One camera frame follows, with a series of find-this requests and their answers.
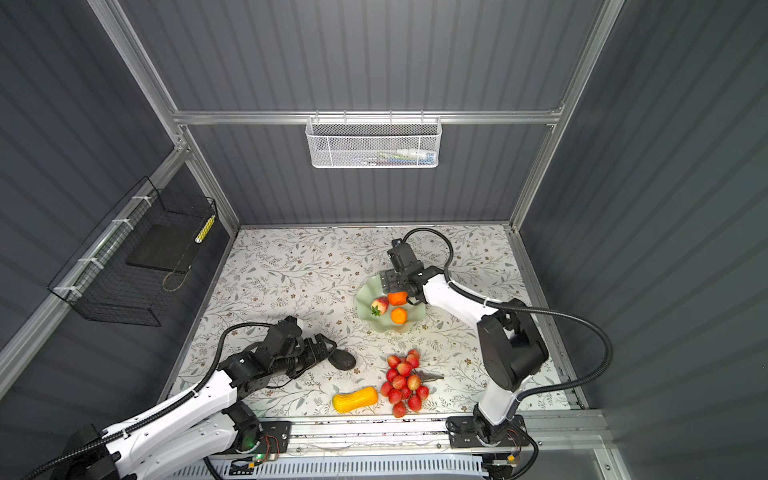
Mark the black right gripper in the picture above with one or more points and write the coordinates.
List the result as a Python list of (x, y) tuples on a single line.
[(389, 278)]

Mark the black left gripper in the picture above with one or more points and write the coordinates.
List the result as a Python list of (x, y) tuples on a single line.
[(313, 356)]

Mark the dark avocado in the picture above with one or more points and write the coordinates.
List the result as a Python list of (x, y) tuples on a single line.
[(342, 360)]

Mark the small orange tangerine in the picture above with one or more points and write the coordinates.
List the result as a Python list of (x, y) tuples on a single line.
[(399, 316)]

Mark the red yellow peach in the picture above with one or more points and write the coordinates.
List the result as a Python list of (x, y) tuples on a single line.
[(379, 306)]

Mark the yellow squash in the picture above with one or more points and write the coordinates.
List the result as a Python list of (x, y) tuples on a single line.
[(346, 403)]

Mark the red grape bunch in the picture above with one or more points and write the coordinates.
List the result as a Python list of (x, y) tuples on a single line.
[(408, 385)]

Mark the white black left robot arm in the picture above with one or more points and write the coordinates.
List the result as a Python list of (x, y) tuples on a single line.
[(205, 419)]

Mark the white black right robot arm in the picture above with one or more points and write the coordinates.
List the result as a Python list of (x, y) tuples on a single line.
[(511, 346)]

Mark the pale green wavy fruit bowl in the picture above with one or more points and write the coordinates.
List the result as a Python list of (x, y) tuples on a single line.
[(372, 289)]

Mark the bottles in white basket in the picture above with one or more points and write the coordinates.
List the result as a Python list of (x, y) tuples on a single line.
[(400, 158)]

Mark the white vent panel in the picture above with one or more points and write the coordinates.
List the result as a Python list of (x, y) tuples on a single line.
[(428, 466)]

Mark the yellow marker in basket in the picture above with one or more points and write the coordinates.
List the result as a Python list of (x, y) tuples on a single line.
[(205, 229)]

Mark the black pad in basket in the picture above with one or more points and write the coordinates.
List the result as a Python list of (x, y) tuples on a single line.
[(169, 249)]

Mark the white wire mesh basket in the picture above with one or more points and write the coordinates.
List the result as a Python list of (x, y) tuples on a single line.
[(333, 145)]

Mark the black wire basket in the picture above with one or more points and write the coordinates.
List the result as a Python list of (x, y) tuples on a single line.
[(132, 272)]

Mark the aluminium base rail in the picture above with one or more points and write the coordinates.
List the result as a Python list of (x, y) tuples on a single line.
[(366, 435)]

